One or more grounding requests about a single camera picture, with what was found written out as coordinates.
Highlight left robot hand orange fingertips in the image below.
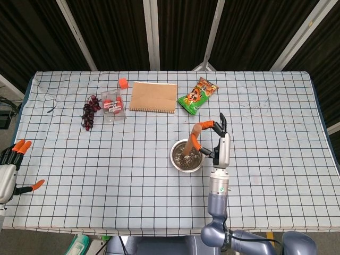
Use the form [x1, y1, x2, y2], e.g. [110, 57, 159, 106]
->
[0, 139, 45, 205]

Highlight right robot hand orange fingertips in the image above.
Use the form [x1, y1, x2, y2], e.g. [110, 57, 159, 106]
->
[190, 113, 231, 169]

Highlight wooden rolling pin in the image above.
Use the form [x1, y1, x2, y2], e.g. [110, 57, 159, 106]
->
[182, 124, 202, 158]

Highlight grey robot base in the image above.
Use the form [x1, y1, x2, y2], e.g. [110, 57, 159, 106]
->
[106, 235, 221, 255]

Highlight stainless steel bowl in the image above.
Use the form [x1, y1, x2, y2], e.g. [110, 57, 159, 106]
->
[170, 138, 205, 174]

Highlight crushed seeds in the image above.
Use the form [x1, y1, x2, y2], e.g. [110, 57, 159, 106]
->
[174, 150, 200, 167]

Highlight black box device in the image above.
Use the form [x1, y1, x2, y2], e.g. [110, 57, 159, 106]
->
[0, 110, 13, 130]

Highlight green snack bag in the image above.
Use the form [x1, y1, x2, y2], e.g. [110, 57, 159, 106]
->
[177, 76, 218, 116]

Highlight brown spiral notebook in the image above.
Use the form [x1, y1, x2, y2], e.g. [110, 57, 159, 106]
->
[129, 81, 178, 114]

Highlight green white plastic object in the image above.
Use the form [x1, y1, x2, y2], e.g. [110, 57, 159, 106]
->
[65, 234, 91, 255]

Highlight white black checkered tablecloth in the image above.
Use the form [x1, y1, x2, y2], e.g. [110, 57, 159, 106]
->
[0, 70, 340, 237]

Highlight dark red grape bunch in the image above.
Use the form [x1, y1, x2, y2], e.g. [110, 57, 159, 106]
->
[81, 95, 103, 131]

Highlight clear plastic box red print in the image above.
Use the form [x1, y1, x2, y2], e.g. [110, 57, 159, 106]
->
[101, 89, 128, 123]

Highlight dark ribbed curtain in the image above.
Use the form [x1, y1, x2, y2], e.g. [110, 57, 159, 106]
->
[0, 0, 340, 128]

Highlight white metal frame post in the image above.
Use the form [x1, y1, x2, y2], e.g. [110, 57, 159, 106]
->
[191, 0, 226, 72]
[270, 0, 335, 71]
[142, 0, 162, 71]
[56, 0, 98, 71]

